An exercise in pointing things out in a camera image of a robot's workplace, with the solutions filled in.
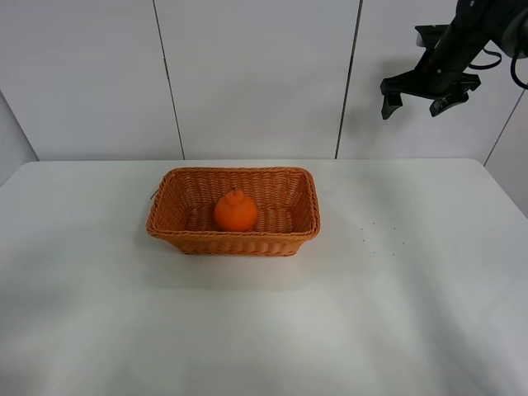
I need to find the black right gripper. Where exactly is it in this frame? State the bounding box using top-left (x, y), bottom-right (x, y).
top-left (380, 1), bottom-right (502, 120)

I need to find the orange with stem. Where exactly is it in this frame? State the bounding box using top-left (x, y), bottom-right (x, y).
top-left (213, 188), bottom-right (257, 232)

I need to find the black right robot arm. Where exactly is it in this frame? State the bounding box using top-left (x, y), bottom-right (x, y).
top-left (380, 0), bottom-right (527, 120)

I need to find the orange wicker basket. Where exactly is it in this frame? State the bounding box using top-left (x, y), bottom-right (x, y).
top-left (146, 167), bottom-right (321, 257)

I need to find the black cable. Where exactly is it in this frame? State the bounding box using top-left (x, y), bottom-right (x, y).
top-left (468, 12), bottom-right (528, 88)

